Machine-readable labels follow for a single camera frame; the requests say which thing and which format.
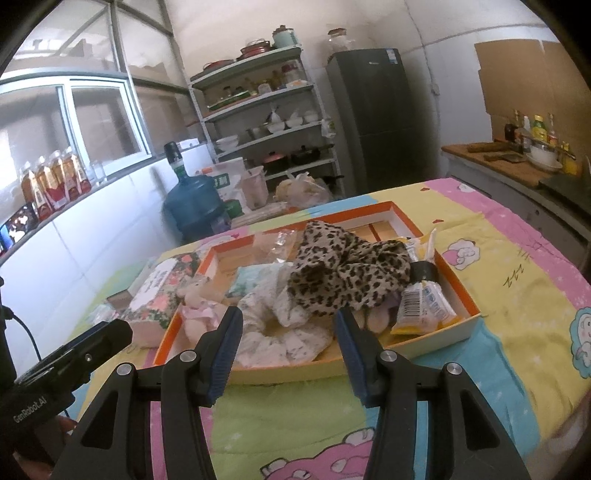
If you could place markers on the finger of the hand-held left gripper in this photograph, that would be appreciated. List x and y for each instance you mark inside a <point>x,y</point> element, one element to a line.
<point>101,346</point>
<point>74,340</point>

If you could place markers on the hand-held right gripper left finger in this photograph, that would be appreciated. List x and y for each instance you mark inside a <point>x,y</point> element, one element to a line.
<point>224,353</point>

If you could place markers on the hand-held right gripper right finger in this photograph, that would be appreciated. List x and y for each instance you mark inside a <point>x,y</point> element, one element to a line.
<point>353,353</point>

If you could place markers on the plush doll pink dress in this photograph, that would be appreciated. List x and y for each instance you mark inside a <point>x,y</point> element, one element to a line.
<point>198,307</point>

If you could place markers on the white floral cloth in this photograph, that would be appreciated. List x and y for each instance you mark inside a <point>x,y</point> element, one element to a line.
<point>286,337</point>

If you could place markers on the leopard print cloth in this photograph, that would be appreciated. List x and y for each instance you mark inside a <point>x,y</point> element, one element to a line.
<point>341,272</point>

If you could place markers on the taped yellow snack packets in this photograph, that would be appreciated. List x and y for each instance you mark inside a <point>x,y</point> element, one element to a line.
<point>425,300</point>

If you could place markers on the orange cardboard box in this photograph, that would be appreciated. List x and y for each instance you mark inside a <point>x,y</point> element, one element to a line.
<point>461,318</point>

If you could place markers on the small plush doll purple dress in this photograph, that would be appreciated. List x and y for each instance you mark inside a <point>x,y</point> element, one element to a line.
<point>381,319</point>

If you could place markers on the green cardboard box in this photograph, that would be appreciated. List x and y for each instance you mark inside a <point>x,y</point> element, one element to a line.
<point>118,300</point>

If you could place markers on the large floral tissue pack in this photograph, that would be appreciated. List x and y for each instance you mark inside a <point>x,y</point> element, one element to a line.
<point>157,295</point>

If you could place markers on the clear plastic bag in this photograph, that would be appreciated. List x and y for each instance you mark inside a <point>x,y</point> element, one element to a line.
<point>277,244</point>

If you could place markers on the blue water jug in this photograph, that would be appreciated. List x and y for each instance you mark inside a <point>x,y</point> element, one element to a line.
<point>194,207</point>

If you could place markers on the cartoon printed blanket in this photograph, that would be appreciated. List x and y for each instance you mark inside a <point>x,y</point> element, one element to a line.
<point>508,300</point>

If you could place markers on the pink bucket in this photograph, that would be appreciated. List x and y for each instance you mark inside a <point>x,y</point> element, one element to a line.
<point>254,187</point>

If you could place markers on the clear drinking glass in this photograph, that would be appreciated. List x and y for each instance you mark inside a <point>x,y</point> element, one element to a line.
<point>99,171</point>

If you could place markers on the plastic bag of food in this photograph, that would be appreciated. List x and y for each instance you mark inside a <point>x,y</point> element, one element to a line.
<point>302,190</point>

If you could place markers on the white sack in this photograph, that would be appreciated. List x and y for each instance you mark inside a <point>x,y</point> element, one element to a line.
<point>226,180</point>

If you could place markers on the kitchen counter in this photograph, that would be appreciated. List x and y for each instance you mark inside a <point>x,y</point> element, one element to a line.
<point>517,203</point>

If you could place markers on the dark grey refrigerator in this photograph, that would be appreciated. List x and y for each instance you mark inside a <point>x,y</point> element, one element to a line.
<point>374,120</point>

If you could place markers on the white metal shelf rack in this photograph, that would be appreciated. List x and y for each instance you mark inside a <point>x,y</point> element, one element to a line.
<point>258,115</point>

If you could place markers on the sliding window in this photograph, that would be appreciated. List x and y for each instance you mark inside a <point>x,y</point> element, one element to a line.
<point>69,92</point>

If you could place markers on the red pot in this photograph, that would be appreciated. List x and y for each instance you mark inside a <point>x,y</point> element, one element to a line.
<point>256,47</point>

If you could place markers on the glass jar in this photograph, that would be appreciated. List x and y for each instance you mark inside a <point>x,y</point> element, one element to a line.
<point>340,40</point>

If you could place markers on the teal canister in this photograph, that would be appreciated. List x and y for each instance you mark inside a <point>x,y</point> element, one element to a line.
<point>284,37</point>

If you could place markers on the cardboard sheet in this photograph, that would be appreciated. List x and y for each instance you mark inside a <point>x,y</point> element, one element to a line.
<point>521,78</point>

